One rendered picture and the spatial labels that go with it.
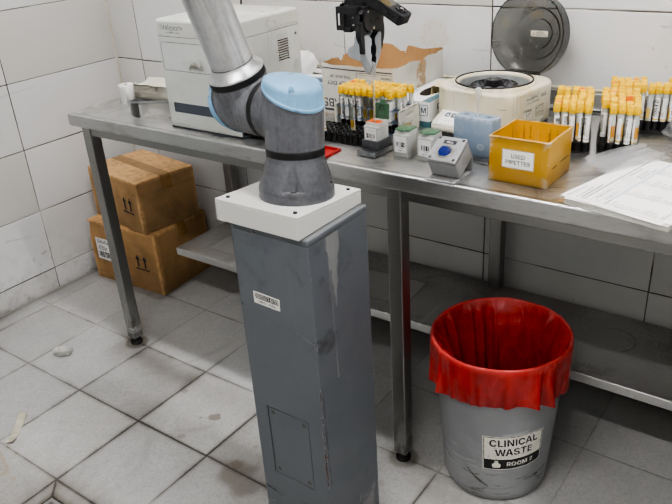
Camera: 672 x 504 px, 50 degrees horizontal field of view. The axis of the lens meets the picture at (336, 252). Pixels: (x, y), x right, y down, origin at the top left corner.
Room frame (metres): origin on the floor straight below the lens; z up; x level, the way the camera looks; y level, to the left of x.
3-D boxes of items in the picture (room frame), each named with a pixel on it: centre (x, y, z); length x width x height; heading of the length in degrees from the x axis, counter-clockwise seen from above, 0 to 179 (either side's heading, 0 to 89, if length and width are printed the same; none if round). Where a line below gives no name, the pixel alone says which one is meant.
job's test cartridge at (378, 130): (1.68, -0.12, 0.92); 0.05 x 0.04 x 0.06; 140
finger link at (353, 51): (1.68, -0.08, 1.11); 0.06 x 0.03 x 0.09; 50
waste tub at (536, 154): (1.46, -0.43, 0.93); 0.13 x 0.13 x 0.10; 52
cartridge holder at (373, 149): (1.68, -0.12, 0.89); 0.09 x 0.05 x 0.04; 140
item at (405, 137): (1.65, -0.18, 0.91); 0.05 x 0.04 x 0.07; 143
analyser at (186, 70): (2.04, 0.24, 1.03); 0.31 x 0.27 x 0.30; 53
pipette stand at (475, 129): (1.59, -0.34, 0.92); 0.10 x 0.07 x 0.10; 48
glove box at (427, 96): (1.96, -0.31, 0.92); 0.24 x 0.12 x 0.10; 143
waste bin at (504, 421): (1.52, -0.40, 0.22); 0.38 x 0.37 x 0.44; 53
